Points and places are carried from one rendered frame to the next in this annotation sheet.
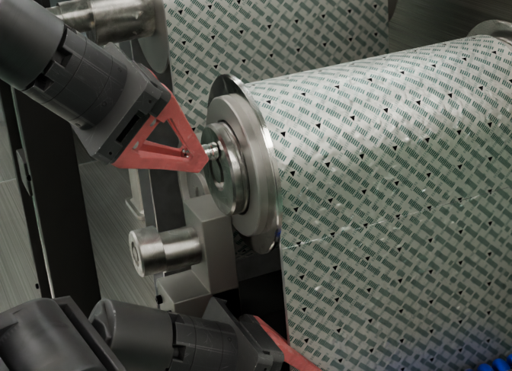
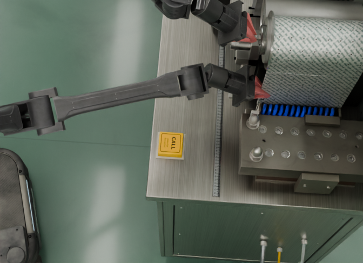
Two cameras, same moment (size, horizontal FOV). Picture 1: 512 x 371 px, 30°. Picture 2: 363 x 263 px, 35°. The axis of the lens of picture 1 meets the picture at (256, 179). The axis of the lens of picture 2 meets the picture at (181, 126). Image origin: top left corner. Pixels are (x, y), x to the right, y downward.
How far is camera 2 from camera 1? 0.95 m
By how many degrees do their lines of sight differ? 45
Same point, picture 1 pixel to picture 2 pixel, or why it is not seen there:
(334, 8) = not seen: outside the picture
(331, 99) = (299, 42)
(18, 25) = (208, 14)
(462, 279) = (323, 90)
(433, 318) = (310, 94)
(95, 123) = (223, 33)
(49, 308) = (194, 71)
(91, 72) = (225, 25)
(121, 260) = not seen: outside the picture
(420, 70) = (334, 41)
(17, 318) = (186, 72)
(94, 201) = not seen: outside the picture
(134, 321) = (216, 76)
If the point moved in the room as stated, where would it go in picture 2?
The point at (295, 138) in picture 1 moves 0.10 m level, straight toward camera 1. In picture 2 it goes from (281, 51) to (264, 83)
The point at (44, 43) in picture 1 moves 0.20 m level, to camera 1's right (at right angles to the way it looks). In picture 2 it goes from (214, 18) to (297, 50)
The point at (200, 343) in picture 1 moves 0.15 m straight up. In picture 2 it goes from (233, 85) to (239, 55)
